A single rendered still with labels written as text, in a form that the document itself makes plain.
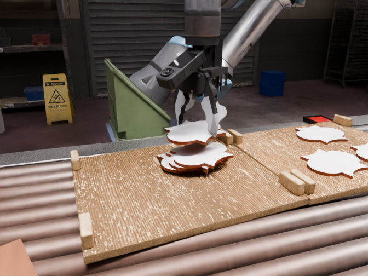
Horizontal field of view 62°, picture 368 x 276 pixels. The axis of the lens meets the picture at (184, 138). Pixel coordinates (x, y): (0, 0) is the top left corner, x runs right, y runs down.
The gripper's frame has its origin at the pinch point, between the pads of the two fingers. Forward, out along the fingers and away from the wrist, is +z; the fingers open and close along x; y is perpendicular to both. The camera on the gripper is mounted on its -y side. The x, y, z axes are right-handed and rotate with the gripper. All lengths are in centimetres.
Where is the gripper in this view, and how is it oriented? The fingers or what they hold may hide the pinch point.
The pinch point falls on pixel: (194, 129)
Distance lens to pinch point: 70.4
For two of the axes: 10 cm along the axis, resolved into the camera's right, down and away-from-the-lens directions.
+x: -7.2, -2.5, 6.4
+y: 6.9, -2.6, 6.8
